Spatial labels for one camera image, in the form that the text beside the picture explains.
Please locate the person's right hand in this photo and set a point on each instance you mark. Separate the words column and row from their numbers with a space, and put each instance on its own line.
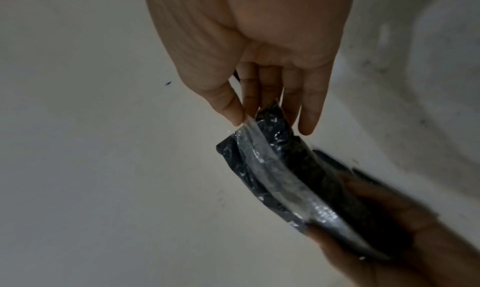
column 243, row 28

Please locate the person's left hand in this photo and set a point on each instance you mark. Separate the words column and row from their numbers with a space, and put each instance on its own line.
column 412, row 250

